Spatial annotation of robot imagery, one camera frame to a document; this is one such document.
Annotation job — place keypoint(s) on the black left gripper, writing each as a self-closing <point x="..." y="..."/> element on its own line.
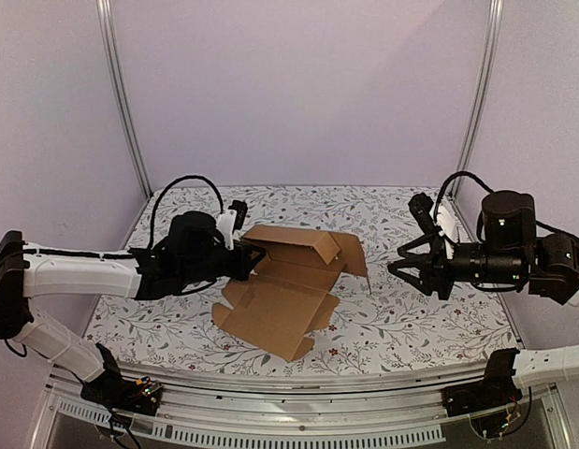
<point x="243" y="265"/>

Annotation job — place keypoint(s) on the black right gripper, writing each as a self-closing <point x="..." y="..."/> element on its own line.
<point x="440" y="267"/>

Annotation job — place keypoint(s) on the brown cardboard box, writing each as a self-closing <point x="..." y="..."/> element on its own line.
<point x="288" y="295"/>

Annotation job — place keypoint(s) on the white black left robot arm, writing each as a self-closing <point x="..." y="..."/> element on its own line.
<point x="197" y="251"/>

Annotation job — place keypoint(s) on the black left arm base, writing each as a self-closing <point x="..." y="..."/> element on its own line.
<point x="112" y="391"/>

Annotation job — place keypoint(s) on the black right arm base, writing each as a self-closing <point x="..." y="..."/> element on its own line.
<point x="478" y="396"/>

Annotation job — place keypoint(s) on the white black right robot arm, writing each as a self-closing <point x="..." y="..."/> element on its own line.
<point x="511" y="255"/>

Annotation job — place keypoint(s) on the floral patterned table mat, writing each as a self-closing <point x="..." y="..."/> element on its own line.
<point x="381" y="325"/>

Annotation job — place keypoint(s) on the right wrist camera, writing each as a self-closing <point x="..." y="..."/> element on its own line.
<point x="433" y="219"/>

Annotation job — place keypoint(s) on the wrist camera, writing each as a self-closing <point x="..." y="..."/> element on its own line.
<point x="433" y="219"/>
<point x="230" y="221"/>

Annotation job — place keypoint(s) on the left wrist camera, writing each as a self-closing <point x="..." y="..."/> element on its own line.
<point x="230" y="221"/>

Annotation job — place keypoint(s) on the aluminium front rail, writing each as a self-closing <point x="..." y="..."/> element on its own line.
<point x="392" y="410"/>

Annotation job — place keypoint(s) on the right aluminium frame post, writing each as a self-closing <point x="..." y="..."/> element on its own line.
<point x="488" y="57"/>

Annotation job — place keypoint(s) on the aluminium frame post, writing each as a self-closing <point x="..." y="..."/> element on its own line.
<point x="115" y="68"/>
<point x="488" y="57"/>

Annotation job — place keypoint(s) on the left aluminium frame post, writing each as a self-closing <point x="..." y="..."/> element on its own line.
<point x="115" y="68"/>

